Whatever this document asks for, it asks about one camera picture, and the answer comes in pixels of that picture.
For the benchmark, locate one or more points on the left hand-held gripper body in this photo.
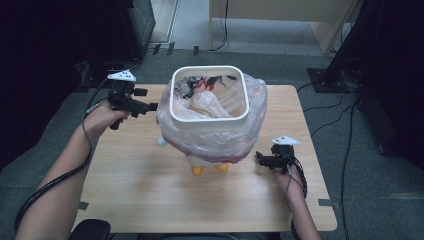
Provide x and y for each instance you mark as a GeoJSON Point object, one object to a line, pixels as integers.
{"type": "Point", "coordinates": [123, 96]}

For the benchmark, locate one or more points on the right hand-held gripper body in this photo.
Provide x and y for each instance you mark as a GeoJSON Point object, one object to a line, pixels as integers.
{"type": "Point", "coordinates": [283, 153]}

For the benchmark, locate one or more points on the translucent plastic trash bag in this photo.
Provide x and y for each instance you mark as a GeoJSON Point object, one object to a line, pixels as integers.
{"type": "Point", "coordinates": [213, 143]}

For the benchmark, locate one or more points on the white trash can yellow feet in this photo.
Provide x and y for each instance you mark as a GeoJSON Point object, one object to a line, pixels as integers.
{"type": "Point", "coordinates": [208, 165]}

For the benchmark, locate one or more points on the person's right hand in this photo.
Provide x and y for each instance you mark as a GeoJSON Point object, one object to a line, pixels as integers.
{"type": "Point", "coordinates": [293, 183]}

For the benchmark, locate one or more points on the person's left hand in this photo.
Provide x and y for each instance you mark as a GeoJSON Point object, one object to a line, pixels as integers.
{"type": "Point", "coordinates": [100, 118]}

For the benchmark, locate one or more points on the black red crumpled wrapper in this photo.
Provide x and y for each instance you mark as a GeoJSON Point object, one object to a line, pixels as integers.
{"type": "Point", "coordinates": [200, 83]}

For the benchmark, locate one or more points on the grey tape strip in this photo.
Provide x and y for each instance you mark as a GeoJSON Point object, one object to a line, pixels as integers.
{"type": "Point", "coordinates": [83, 205]}
{"type": "Point", "coordinates": [326, 202]}

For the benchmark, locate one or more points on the dark glass cabinet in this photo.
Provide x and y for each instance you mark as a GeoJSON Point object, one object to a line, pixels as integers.
{"type": "Point", "coordinates": [140, 23]}

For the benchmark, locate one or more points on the black stand base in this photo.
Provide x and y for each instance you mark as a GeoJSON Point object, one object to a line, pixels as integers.
{"type": "Point", "coordinates": [320, 81]}

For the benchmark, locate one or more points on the black chair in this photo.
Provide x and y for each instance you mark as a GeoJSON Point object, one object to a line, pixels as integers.
{"type": "Point", "coordinates": [90, 230]}

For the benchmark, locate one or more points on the black curtain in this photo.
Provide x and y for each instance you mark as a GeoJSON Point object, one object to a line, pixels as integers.
{"type": "Point", "coordinates": [393, 66]}

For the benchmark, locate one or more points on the light wooden cabinet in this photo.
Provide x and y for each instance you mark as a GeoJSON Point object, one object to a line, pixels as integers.
{"type": "Point", "coordinates": [283, 10]}

